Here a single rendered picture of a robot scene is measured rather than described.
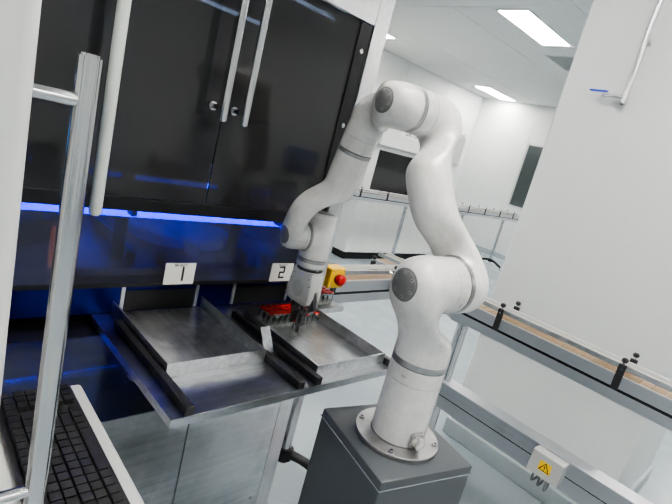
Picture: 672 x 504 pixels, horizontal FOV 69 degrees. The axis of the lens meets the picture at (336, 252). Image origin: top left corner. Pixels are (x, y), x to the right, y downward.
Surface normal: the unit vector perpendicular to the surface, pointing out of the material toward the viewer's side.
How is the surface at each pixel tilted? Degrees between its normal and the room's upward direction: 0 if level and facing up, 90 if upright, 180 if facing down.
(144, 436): 90
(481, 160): 90
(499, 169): 90
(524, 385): 90
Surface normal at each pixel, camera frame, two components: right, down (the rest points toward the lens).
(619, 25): -0.71, -0.02
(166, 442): 0.65, 0.33
